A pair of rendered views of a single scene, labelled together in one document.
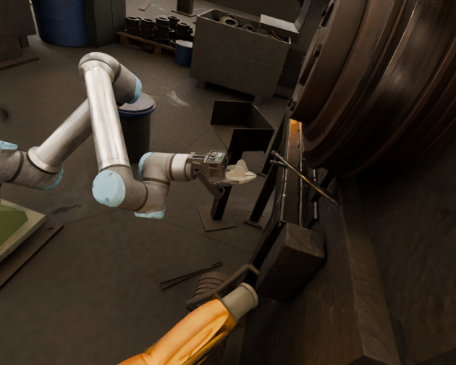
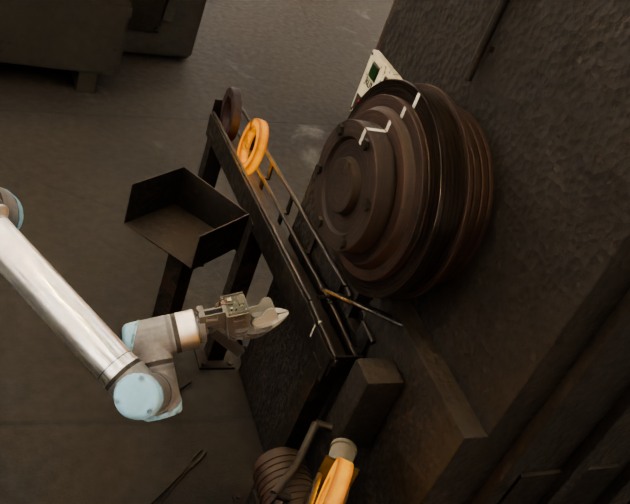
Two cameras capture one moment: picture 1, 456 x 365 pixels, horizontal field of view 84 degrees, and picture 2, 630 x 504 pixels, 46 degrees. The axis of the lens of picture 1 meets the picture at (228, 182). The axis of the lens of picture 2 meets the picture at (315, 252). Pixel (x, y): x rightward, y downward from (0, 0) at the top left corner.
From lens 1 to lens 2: 1.05 m
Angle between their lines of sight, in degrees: 28
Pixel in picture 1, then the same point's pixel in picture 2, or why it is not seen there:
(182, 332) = (339, 487)
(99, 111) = (55, 293)
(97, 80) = (12, 239)
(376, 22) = (411, 188)
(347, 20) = (387, 181)
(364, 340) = (462, 429)
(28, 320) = not seen: outside the picture
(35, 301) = not seen: outside the picture
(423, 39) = (448, 209)
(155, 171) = (157, 349)
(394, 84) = (436, 240)
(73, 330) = not seen: outside the picture
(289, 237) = (368, 373)
